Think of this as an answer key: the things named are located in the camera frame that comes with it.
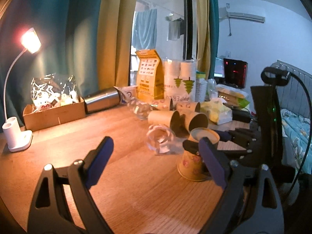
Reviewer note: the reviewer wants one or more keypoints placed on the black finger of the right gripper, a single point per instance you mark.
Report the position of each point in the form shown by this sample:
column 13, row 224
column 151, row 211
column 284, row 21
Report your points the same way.
column 240, row 136
column 207, row 150

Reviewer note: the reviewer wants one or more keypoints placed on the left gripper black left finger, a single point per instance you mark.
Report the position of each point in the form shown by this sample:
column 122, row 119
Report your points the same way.
column 49, row 211

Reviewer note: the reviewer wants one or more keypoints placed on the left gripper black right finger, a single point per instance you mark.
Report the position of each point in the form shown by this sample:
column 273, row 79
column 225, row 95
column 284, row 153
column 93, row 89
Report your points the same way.
column 250, row 202

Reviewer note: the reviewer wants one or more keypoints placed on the patterned paper cup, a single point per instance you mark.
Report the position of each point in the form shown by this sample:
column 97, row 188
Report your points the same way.
column 191, row 165
column 162, row 104
column 190, row 106

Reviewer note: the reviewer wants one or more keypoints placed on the plain kraft cup front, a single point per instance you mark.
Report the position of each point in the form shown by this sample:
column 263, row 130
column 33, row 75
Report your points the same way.
column 191, row 120

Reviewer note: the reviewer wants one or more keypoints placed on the plain kraft cup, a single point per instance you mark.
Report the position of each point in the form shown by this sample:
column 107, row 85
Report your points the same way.
column 169, row 118
column 191, row 120

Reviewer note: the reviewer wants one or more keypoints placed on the clear plastic cup with stickers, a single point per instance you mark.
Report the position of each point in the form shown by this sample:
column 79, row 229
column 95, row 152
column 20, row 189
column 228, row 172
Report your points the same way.
column 160, row 138

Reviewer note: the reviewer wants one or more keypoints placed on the plain kraft cup left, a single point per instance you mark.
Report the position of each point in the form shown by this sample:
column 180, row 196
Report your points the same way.
column 169, row 118

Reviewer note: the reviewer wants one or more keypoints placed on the paper cup pack with trees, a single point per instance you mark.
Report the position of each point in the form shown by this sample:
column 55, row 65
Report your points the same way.
column 180, row 80

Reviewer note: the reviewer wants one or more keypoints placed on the black pouch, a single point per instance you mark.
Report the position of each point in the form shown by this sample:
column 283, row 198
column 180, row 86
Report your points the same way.
column 241, row 115

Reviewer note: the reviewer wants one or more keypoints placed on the patterned bed blanket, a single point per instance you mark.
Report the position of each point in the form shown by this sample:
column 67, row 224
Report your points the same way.
column 296, row 128

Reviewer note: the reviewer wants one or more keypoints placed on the green yellow snack bags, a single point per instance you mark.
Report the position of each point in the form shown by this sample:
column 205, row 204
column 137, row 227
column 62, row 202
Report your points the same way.
column 233, row 96

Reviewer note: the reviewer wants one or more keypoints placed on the clear plastic bag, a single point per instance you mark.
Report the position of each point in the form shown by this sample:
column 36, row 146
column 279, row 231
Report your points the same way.
column 211, row 89

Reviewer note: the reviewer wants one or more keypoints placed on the grey bed headboard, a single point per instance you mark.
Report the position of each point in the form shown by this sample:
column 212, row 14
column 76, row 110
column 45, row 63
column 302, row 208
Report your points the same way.
column 292, row 96

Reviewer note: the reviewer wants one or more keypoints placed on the white perforated basket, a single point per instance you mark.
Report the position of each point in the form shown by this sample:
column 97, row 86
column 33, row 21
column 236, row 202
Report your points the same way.
column 201, row 88

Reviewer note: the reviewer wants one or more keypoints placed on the clear plastic bottle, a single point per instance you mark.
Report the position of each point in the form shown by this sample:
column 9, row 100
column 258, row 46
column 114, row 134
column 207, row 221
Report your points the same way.
column 140, row 108

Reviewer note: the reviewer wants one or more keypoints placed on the black red computer case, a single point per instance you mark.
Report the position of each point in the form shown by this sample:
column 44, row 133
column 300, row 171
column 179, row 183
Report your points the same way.
column 235, row 72

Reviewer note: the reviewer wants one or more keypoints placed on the yellow green sponge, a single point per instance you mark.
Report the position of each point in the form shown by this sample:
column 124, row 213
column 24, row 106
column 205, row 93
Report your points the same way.
column 200, row 75

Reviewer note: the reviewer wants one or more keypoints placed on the yellow printed paper bag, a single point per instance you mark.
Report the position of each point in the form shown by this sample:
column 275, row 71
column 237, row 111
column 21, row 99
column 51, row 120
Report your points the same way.
column 150, row 76

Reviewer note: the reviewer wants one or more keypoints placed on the computer monitor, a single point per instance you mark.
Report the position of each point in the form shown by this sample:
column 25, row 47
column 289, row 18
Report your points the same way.
column 219, row 68

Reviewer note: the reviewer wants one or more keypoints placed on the white desk lamp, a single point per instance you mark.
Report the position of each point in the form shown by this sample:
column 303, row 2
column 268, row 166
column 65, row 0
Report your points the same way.
column 17, row 139

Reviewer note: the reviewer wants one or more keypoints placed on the small white printed carton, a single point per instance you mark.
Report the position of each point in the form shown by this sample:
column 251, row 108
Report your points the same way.
column 126, row 93

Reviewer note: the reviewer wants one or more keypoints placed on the brown cardboard box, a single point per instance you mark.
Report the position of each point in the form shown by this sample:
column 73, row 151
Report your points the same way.
column 54, row 116

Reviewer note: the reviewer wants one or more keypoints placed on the stainless steel thermos bottle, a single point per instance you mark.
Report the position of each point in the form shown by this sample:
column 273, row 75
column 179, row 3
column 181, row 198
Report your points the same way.
column 102, row 100

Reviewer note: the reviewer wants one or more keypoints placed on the clear crinkly snack bag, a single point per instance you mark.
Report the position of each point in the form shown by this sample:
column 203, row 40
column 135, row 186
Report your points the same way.
column 53, row 90

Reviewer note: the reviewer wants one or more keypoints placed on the grey hanging garment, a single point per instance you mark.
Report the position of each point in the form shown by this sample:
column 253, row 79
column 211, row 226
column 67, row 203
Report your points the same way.
column 176, row 28

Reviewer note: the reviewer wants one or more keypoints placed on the yellow curtain right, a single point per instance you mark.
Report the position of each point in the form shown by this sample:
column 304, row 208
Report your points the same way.
column 203, row 37

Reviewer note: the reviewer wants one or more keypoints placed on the yellow curtain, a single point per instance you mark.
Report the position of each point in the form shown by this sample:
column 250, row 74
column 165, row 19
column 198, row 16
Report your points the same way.
column 114, row 42
column 203, row 37

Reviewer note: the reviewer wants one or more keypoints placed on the blue hanging towel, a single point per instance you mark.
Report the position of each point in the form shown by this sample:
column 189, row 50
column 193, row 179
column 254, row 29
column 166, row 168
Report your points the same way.
column 144, row 31

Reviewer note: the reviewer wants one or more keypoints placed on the white air conditioner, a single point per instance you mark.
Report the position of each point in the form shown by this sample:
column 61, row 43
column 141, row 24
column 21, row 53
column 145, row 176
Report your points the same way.
column 224, row 13

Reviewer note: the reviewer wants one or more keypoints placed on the teal curtain right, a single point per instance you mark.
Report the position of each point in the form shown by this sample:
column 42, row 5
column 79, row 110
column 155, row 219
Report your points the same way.
column 214, row 34

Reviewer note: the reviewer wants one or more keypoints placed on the teal curtain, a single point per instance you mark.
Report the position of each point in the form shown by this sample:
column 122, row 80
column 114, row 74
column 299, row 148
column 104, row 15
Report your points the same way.
column 214, row 34
column 67, row 30

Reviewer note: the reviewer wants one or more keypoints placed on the yellow curtain left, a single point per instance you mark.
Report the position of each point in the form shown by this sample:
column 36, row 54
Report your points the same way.
column 114, row 42

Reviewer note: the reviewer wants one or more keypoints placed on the teal curtain left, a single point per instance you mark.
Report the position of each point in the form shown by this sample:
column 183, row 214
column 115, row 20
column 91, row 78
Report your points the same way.
column 67, row 30

